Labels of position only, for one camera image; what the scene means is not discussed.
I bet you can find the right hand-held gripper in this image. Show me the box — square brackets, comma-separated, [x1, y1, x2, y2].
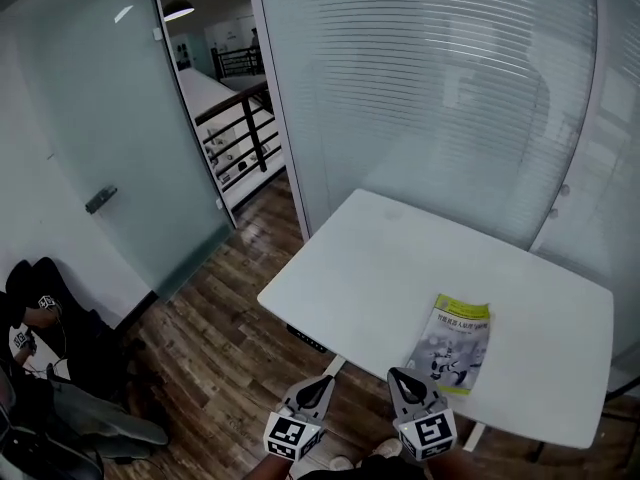
[386, 367, 459, 462]

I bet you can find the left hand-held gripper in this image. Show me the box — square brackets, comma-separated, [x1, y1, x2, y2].
[263, 374, 337, 464]

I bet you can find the yellow-green cover book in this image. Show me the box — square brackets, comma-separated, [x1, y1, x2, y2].
[403, 292, 494, 399]

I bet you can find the person's left forearm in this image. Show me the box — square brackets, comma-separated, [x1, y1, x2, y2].
[243, 451, 296, 480]

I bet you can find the person's right forearm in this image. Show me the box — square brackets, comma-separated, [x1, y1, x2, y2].
[424, 450, 479, 480]

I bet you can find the white desk leg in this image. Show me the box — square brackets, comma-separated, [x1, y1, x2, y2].
[461, 421, 487, 453]
[323, 354, 347, 385]

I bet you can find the black desk control panel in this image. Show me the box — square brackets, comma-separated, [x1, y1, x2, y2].
[286, 324, 330, 355]

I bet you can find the person's white right shoe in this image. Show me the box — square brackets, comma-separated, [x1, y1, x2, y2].
[368, 437, 404, 462]

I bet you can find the person's white shoe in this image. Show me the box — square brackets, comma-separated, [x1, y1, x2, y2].
[368, 437, 404, 462]
[328, 454, 363, 472]

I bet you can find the person's white left shoe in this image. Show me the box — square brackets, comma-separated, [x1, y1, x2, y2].
[328, 454, 363, 472]

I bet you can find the person's black clothing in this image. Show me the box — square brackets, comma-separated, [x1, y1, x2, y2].
[298, 453, 427, 480]

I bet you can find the dark stair railing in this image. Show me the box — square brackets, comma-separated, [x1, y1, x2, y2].
[194, 80, 284, 195]

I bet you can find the glass panel with white blinds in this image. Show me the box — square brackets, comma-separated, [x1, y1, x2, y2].
[257, 0, 599, 252]
[529, 0, 640, 364]

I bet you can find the frosted glass door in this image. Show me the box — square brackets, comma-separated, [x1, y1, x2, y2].
[19, 0, 237, 303]

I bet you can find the round pendant lamp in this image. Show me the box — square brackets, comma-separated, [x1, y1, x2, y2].
[163, 0, 196, 24]

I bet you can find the metal door handle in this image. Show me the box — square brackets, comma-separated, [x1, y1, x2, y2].
[83, 184, 120, 216]

